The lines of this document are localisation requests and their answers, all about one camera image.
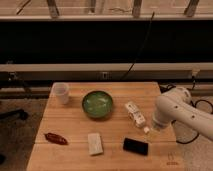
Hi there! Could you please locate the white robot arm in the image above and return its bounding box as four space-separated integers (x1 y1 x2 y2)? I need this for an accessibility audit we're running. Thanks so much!
152 87 213 141

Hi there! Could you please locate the black eraser block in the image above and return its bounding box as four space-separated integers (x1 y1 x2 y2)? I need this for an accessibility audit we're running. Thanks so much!
123 138 149 156

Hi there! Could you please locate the white plastic bottle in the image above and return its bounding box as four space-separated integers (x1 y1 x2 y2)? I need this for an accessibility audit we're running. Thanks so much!
125 101 150 134

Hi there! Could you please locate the white sponge block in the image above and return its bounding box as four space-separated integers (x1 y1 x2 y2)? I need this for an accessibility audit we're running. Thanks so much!
88 133 103 155

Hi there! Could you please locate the green bowl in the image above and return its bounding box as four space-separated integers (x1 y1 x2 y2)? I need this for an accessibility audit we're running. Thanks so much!
82 91 113 119

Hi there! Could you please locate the red chili pepper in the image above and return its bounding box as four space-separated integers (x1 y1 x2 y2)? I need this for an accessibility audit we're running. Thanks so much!
45 133 68 145

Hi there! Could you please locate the translucent plastic cup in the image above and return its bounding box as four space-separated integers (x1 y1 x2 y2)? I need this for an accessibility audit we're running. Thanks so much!
53 83 69 105

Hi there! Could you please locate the black office chair base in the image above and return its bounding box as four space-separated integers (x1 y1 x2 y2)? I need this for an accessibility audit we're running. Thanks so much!
0 109 29 120

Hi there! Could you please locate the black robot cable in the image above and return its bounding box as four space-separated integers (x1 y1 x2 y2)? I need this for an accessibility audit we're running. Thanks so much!
159 77 213 145

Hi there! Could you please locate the black hanging cable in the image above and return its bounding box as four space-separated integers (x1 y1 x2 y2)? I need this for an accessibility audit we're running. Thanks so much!
120 11 156 81

